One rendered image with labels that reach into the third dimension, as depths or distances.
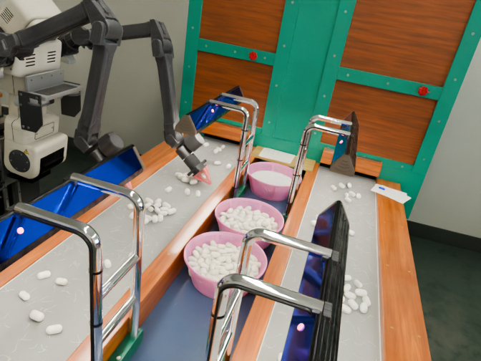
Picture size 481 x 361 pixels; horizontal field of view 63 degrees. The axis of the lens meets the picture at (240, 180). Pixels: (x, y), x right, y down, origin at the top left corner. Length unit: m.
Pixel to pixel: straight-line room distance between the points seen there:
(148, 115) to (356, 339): 2.64
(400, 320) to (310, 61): 1.29
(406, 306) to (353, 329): 0.20
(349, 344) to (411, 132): 1.24
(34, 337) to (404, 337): 0.93
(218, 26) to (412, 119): 1.07
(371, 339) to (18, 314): 0.91
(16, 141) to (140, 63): 1.64
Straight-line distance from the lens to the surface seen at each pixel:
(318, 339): 0.59
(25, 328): 1.11
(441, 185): 3.28
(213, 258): 1.32
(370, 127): 2.09
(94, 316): 0.84
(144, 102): 3.37
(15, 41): 1.55
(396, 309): 1.29
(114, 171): 1.00
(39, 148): 1.88
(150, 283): 1.15
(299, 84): 2.07
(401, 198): 2.00
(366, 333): 1.21
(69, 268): 1.25
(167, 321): 1.18
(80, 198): 0.91
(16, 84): 1.85
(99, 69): 1.38
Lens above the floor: 1.52
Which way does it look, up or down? 26 degrees down
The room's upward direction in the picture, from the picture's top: 10 degrees clockwise
